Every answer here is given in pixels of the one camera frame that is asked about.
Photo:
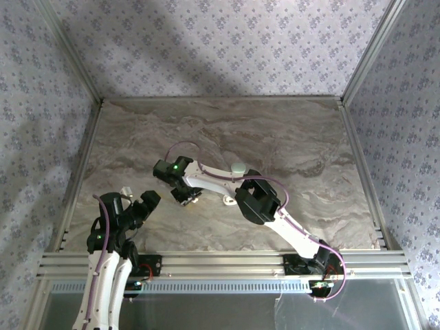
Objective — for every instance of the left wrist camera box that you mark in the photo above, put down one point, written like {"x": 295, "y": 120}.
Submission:
{"x": 127, "y": 190}

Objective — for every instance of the aluminium frame post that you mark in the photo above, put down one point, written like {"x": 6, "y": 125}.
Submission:
{"x": 72, "y": 51}
{"x": 373, "y": 51}

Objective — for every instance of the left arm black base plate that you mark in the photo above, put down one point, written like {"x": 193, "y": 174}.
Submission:
{"x": 156, "y": 261}

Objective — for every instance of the thin aluminium frame rail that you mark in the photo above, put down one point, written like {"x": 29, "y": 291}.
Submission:
{"x": 220, "y": 99}

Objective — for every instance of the white charging case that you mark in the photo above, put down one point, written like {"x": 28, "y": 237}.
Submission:
{"x": 227, "y": 200}

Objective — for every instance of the mint green charging case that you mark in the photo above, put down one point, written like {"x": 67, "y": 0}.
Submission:
{"x": 238, "y": 167}

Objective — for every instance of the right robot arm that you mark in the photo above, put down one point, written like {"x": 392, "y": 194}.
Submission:
{"x": 261, "y": 203}

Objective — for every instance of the wide grooved aluminium rail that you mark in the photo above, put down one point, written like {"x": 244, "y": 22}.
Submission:
{"x": 220, "y": 263}

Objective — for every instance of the white earbud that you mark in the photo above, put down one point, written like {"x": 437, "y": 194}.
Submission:
{"x": 195, "y": 197}

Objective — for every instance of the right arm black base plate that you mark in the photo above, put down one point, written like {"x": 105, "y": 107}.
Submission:
{"x": 292, "y": 266}

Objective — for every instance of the grey metal panel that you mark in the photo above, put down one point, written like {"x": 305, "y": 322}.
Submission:
{"x": 220, "y": 313}

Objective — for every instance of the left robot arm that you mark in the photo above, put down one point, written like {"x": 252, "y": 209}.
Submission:
{"x": 99, "y": 292}

